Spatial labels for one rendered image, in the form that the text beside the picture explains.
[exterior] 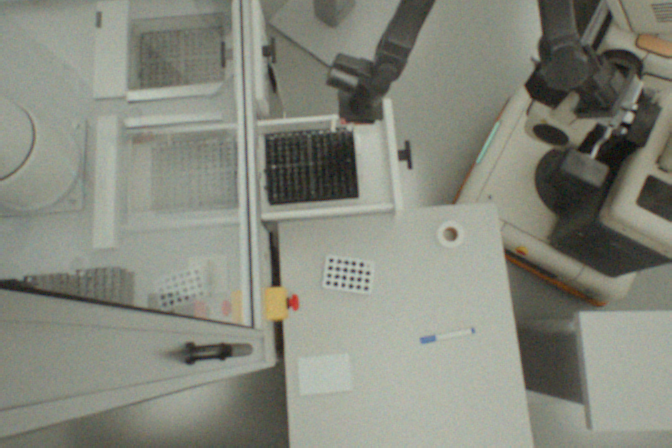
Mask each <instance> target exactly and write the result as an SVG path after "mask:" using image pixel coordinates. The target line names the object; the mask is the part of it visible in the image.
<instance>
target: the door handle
mask: <svg viewBox="0 0 672 448"><path fill-rule="evenodd" d="M252 353H253V346H252V345H251V344H250V343H226V342H220V343H218V344H204V345H196V344H195V342H194V341H193V342H187V343H186V345H185V362H186V364H187V365H195V363H196V361H200V360H214V359H220V361H226V358H234V357H243V356H249V355H251V354H252Z"/></svg>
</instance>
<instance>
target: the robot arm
mask: <svg viewBox="0 0 672 448"><path fill-rule="evenodd" d="M435 1H436V0H400V2H399V4H398V7H396V10H395V12H394V14H393V16H392V18H391V19H390V20H389V22H388V24H387V26H386V28H385V31H384V33H383V34H382V36H381V38H380V40H379V42H378V44H377V47H376V51H375V59H374V62H372V61H369V60H367V59H364V58H362V57H361V58H360V59H359V58H355V57H352V55H348V54H345V53H342V52H339V53H337V54H336V57H335V59H334V60H333V62H332V65H331V67H330V70H329V72H327V75H326V79H325V85H327V86H330V87H333V88H335V89H338V90H339V91H338V93H337V100H338V104H339V111H338V117H339V119H340V120H341V124H349V123H351V122H352V123H354V124H355V126H373V124H374V123H375V122H376V120H380V121H382V119H383V118H384V114H383V101H382V99H383V98H384V96H385V95H386V94H387V93H388V91H389V89H390V85H391V83H392V82H394V81H397V80H398V78H399V77H400V76H401V74H402V73H403V71H404V69H405V67H406V65H407V63H408V58H409V56H410V53H411V51H412V49H413V47H414V45H415V42H416V40H417V37H418V34H420V33H421V29H422V27H423V25H424V23H425V21H426V19H427V17H428V15H429V13H430V12H431V10H432V8H433V6H434V3H435ZM537 5H538V12H539V13H538V15H539V22H540V29H541V36H540V37H539V39H538V42H537V54H538V58H539V60H541V63H542V68H543V74H544V78H545V81H546V83H547V85H548V87H552V88H554V89H560V90H563V89H570V88H574V89H575V91H576V93H577V95H578V97H579V98H580V99H579V101H578V103H577V105H576V107H575V109H574V111H573V113H574V115H575V116H576V117H577V119H578V120H584V119H605V118H613V117H615V115H616V113H617V111H618V109H619V107H620V105H621V102H622V100H624V97H625V95H626V93H627V91H628V88H629V86H630V84H631V83H632V81H633V79H634V77H635V74H636V72H637V69H636V67H635V66H634V64H632V67H631V69H628V70H620V71H618V70H617V69H616V68H615V66H614V64H613V63H612V62H611V61H608V60H607V59H606V58H605V56H604V55H600V54H596V53H595V52H594V51H593V49H592V48H591V47H590V45H589V44H586V45H584V46H583V45H582V41H581V38H580V36H579V34H578V33H577V27H576V20H575V13H574V11H573V2H572V0H537Z"/></svg>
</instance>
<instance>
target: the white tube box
mask: <svg viewBox="0 0 672 448"><path fill-rule="evenodd" d="M367 263H370V264H371V267H370V268H367V267H366V264H367ZM375 263H376V262H375V261H367V260H360V259H353V258H344V257H337V256H330V254H326V260H325V267H324V273H323V281H322V289H325V290H333V291H340V292H347V293H355V294H362V295H369V296H370V295H371V288H373V280H374V271H375Z"/></svg>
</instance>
